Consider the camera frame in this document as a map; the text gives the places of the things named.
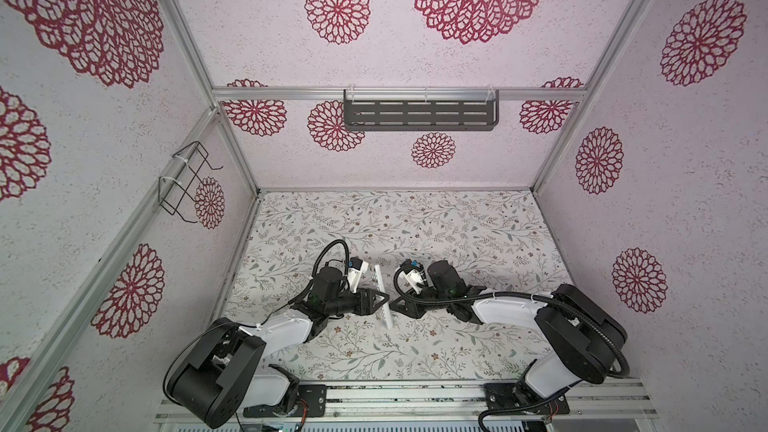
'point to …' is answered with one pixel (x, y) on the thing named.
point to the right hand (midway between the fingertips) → (390, 303)
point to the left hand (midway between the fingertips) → (383, 301)
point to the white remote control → (383, 313)
